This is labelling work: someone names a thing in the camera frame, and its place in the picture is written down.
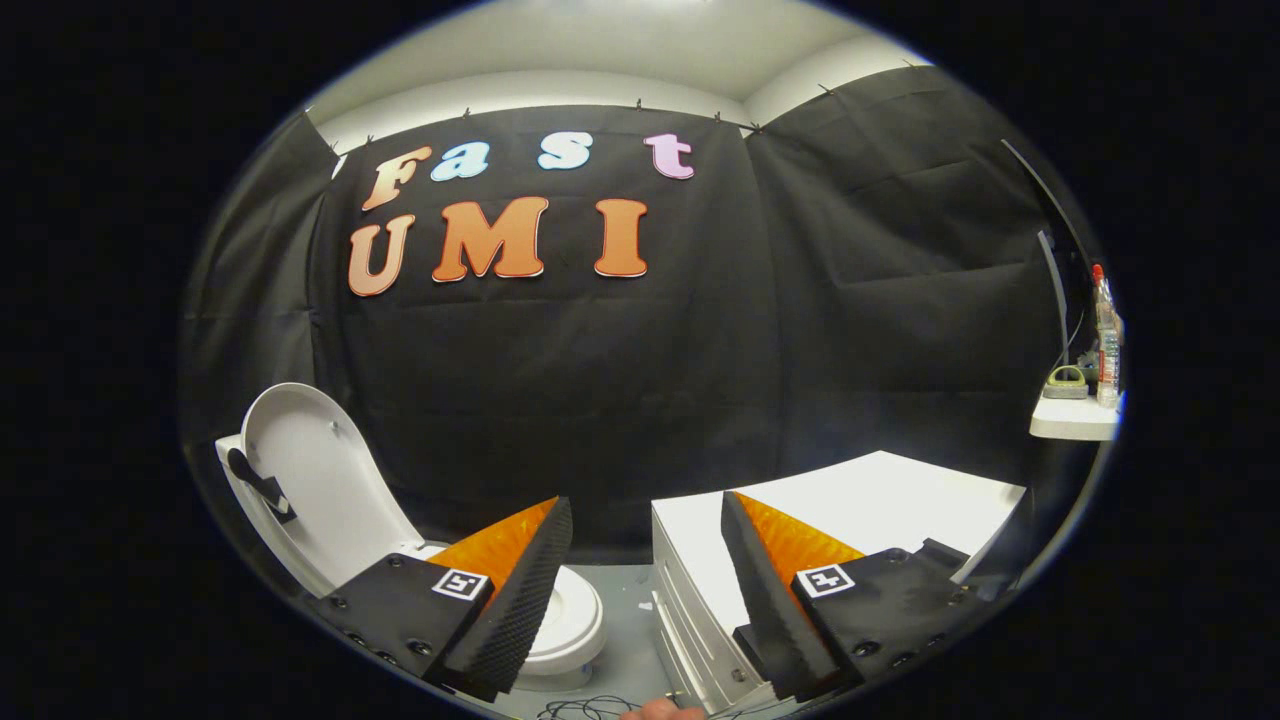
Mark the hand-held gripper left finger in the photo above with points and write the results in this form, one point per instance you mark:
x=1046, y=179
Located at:
x=520, y=610

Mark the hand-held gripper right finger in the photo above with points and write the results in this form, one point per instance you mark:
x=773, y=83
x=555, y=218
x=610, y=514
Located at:
x=770, y=610

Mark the white toilet lid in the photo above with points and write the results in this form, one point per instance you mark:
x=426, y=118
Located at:
x=330, y=500

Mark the white toilet bowl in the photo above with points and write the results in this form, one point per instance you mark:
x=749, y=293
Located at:
x=575, y=620

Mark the white cabinet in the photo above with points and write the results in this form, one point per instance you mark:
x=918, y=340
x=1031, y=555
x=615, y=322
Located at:
x=880, y=500

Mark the small black box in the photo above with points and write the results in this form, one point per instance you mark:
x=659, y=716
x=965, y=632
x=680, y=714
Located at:
x=948, y=556

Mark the black backdrop cloth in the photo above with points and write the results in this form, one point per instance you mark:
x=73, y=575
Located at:
x=650, y=380

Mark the clear spray bottle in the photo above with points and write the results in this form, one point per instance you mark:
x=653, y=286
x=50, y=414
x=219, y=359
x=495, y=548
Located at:
x=1107, y=340

